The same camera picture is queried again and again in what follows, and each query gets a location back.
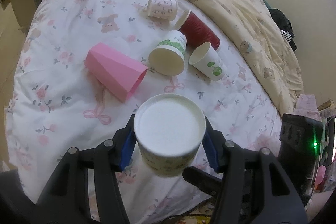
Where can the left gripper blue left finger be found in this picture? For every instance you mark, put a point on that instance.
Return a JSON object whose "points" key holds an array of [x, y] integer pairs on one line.
{"points": [[65, 198]]}

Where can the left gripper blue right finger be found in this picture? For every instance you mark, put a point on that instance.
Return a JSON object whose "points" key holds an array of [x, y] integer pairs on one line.
{"points": [[254, 187]]}

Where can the yellow cartoon paper cup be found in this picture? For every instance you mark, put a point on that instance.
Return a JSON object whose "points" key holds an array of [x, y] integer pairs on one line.
{"points": [[169, 129]]}

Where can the pink faceted paper cup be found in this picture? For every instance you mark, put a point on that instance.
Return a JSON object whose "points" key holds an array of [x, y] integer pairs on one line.
{"points": [[119, 73]]}

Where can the white globe paper cup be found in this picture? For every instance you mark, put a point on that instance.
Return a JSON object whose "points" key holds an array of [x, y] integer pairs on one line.
{"points": [[205, 59]]}

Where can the green leaf paper cup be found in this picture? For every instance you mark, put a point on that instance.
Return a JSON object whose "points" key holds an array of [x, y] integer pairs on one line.
{"points": [[168, 57]]}

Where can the dark red ripple cup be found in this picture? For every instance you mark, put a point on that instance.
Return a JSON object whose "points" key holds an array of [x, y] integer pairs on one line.
{"points": [[196, 31]]}

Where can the small pink patterned cup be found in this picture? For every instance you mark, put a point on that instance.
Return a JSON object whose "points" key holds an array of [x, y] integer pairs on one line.
{"points": [[162, 9]]}

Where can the black device with green light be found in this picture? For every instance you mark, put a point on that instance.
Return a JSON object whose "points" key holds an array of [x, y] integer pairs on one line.
{"points": [[299, 153]]}

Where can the cream bear print duvet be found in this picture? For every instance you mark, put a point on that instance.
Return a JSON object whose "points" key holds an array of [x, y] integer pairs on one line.
{"points": [[249, 25]]}

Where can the floral white bed sheet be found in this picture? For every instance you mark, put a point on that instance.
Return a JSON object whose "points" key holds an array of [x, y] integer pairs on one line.
{"points": [[58, 104]]}

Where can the dark garment by wall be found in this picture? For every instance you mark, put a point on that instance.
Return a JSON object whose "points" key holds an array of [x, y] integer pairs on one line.
{"points": [[285, 27]]}

